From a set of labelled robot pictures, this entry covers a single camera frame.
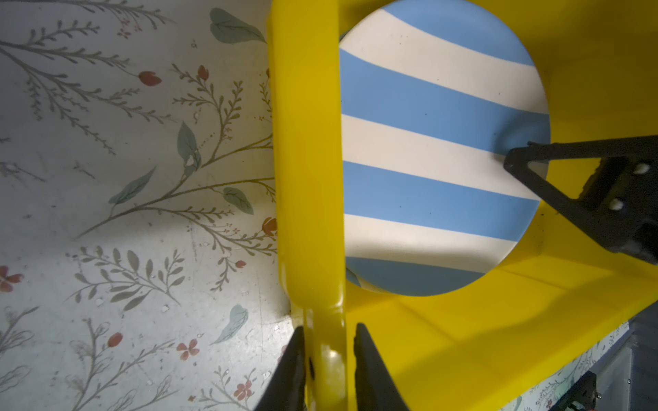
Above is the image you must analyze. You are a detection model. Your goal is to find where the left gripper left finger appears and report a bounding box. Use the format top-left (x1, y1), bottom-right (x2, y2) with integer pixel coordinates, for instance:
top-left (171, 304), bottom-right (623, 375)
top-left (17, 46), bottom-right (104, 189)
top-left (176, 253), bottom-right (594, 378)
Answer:
top-left (255, 326), bottom-right (306, 411)

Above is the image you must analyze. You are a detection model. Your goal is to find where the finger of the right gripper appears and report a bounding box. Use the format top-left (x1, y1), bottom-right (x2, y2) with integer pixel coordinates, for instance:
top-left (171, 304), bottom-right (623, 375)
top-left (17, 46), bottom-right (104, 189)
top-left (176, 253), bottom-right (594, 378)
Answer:
top-left (502, 134), bottom-right (658, 266)

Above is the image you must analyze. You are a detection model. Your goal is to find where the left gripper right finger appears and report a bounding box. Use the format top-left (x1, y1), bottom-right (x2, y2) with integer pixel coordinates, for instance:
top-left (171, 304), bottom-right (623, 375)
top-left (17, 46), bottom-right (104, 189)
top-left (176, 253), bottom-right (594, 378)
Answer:
top-left (354, 323), bottom-right (409, 411)

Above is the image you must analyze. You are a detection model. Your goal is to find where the blue white striped plate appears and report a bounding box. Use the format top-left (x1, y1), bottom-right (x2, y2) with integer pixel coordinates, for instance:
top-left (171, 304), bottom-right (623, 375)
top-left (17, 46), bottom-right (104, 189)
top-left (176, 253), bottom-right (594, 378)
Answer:
top-left (345, 267), bottom-right (361, 287)

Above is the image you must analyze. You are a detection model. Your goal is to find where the yellow plastic bin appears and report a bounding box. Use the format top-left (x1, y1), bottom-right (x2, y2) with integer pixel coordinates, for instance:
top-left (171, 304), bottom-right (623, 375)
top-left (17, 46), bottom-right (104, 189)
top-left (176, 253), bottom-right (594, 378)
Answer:
top-left (268, 1), bottom-right (657, 410)

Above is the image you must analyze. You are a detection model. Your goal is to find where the floral table mat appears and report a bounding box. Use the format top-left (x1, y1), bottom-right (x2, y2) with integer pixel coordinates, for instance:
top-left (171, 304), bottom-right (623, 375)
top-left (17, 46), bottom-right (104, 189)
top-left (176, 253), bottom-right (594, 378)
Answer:
top-left (1, 1), bottom-right (656, 410)

